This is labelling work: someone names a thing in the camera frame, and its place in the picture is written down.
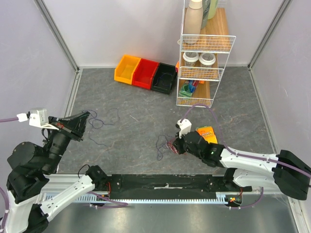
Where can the beige bottle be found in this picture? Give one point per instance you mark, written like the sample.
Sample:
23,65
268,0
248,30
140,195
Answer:
193,21

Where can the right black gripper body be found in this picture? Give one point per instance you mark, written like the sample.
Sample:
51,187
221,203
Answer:
182,146

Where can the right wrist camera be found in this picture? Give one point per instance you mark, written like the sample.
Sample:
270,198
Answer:
184,126

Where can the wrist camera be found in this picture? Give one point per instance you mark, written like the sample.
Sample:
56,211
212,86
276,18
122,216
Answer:
39,118
184,126

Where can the blue red packet on shelf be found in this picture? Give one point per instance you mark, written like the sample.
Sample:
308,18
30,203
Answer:
195,83

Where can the slotted cable duct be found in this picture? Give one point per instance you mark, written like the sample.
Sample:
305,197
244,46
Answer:
103,197

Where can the red storage bin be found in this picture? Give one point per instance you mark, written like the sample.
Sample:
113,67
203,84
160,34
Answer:
144,73

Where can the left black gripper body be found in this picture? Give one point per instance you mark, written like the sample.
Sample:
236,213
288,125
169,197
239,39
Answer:
59,125

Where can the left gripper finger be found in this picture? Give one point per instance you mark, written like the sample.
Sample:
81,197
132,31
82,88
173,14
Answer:
78,128
80,116

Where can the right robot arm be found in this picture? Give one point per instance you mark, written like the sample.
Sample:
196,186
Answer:
283,170

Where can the grey-green bottle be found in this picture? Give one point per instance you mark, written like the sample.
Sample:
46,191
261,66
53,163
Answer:
206,6

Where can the yellow storage bin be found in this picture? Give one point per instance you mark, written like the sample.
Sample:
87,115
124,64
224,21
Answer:
126,68

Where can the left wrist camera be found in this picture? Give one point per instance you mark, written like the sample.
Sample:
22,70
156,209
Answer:
39,118

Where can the white wire shelf rack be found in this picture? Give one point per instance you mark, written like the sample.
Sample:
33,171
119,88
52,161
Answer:
205,45

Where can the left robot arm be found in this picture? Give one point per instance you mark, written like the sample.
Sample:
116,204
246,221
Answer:
31,165

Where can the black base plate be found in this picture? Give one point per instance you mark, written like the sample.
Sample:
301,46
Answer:
163,186

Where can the light green bottle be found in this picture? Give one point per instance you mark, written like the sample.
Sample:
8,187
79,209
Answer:
212,8

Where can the left paper cup with lid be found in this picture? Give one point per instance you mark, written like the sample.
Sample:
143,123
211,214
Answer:
190,58

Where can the black storage bin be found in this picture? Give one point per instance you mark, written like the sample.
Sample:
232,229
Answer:
164,78

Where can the orange green sponge pack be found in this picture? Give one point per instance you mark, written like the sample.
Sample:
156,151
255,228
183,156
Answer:
207,132

